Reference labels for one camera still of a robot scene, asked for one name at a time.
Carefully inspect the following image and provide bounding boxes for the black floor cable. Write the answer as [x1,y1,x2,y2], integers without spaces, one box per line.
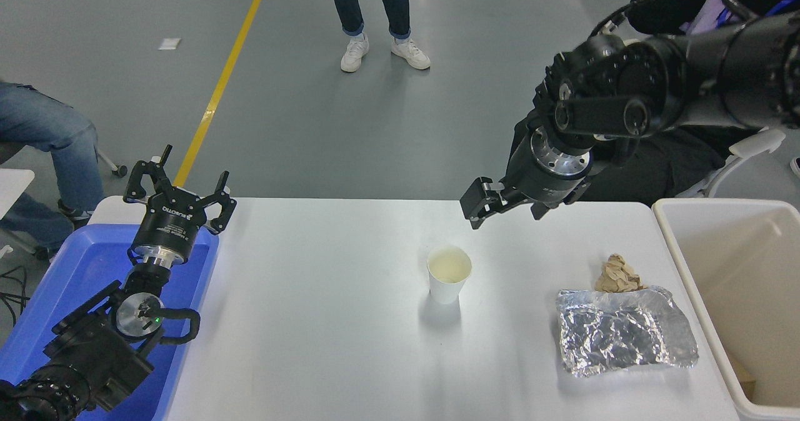
[0,265,29,325]

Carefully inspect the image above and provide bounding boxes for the chair leg with caster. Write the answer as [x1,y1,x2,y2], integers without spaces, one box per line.
[94,149,128,179]

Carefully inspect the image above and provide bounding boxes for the white paper cup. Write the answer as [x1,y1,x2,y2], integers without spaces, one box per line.
[427,246,473,305]

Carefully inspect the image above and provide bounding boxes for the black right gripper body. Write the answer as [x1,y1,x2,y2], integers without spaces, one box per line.
[504,135,591,209]

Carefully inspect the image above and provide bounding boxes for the white office chair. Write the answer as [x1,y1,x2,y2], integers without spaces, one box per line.
[675,127,786,198]

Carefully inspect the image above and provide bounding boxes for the blue plastic tray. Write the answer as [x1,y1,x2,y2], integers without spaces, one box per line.
[0,224,219,421]

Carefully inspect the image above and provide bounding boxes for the standing person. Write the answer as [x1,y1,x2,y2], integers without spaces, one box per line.
[327,0,432,73]

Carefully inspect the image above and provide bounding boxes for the seated person with lanyard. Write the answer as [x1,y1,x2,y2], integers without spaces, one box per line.
[509,0,800,204]

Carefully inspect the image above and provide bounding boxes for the large pale plastic bin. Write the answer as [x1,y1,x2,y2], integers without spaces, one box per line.
[652,197,800,421]

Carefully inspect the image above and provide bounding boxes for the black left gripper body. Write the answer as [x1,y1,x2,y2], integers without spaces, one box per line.
[131,187,208,264]

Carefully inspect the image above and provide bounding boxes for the crumpled tan paper ball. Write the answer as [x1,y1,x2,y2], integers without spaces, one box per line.
[594,254,644,293]

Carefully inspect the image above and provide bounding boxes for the white side table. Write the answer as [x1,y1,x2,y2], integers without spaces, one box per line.
[0,169,36,220]

